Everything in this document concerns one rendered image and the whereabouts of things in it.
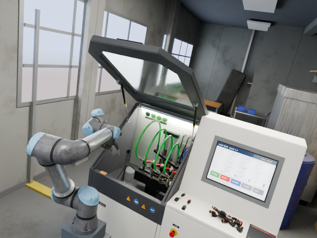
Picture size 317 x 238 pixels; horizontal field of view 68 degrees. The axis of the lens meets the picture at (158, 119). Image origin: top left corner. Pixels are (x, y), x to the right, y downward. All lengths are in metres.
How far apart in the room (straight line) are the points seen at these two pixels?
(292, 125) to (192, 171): 2.64
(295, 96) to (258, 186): 2.54
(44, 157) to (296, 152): 1.45
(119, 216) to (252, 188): 1.01
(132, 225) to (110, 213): 0.21
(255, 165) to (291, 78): 5.99
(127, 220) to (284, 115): 3.00
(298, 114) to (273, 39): 3.77
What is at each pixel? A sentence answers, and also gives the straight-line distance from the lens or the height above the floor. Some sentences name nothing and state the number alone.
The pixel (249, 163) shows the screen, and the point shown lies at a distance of 1.74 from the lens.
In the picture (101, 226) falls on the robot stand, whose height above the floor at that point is 0.90.
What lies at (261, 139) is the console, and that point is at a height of 1.51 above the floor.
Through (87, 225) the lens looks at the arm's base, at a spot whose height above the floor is 0.95.
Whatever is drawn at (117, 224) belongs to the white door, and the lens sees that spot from 2.05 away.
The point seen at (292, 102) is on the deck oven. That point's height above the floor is 1.58.
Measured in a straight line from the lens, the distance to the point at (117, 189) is 1.89.
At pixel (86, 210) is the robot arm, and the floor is 1.05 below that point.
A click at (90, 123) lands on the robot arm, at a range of 1.47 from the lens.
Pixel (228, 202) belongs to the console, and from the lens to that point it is 1.81.
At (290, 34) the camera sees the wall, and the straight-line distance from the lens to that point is 7.63.
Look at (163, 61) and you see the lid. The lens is 1.25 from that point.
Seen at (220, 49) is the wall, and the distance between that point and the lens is 9.17.
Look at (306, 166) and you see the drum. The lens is 3.45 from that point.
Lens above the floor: 1.94
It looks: 16 degrees down
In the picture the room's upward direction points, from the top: 11 degrees clockwise
